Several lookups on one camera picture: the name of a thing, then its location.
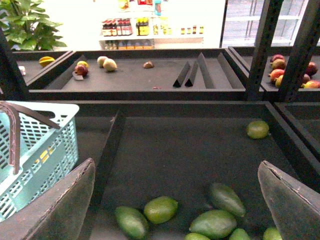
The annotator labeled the right gripper felt right finger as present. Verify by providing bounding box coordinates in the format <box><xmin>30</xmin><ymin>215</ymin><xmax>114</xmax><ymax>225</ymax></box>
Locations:
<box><xmin>257</xmin><ymin>161</ymin><xmax>320</xmax><ymax>240</ymax></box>

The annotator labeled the right gripper felt left finger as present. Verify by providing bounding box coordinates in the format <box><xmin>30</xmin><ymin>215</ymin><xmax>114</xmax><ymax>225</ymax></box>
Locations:
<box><xmin>0</xmin><ymin>158</ymin><xmax>96</xmax><ymax>240</ymax></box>

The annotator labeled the light blue plastic basket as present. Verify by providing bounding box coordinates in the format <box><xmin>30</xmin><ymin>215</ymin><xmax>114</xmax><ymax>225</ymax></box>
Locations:
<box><xmin>0</xmin><ymin>101</ymin><xmax>80</xmax><ymax>221</ymax></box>

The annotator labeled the green avocado dark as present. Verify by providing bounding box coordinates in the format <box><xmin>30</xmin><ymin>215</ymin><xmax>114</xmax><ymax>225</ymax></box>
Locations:
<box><xmin>208</xmin><ymin>182</ymin><xmax>246</xmax><ymax>218</ymax></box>

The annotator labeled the green avocado left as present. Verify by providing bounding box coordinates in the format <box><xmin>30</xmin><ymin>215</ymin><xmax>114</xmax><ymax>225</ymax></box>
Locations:
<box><xmin>189</xmin><ymin>209</ymin><xmax>238</xmax><ymax>240</ymax></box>

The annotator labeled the green lime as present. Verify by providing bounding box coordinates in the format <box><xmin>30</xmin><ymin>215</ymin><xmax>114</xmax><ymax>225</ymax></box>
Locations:
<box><xmin>246</xmin><ymin>120</ymin><xmax>270</xmax><ymax>140</ymax></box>

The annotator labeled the black fruit display shelf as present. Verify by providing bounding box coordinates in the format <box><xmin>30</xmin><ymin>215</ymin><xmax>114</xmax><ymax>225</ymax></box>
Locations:
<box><xmin>0</xmin><ymin>0</ymin><xmax>320</xmax><ymax>240</ymax></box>

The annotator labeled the yellow starfruit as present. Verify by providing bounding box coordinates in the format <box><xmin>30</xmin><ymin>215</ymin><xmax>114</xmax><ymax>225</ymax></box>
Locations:
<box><xmin>38</xmin><ymin>56</ymin><xmax>55</xmax><ymax>68</ymax></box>

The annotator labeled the green potted plant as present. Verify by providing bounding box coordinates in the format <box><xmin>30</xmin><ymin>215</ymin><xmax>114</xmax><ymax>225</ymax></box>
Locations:
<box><xmin>0</xmin><ymin>0</ymin><xmax>67</xmax><ymax>52</ymax></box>

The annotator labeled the white shelf with bottles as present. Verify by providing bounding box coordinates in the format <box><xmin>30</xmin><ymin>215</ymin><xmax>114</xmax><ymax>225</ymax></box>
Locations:
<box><xmin>99</xmin><ymin>0</ymin><xmax>204</xmax><ymax>50</ymax></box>

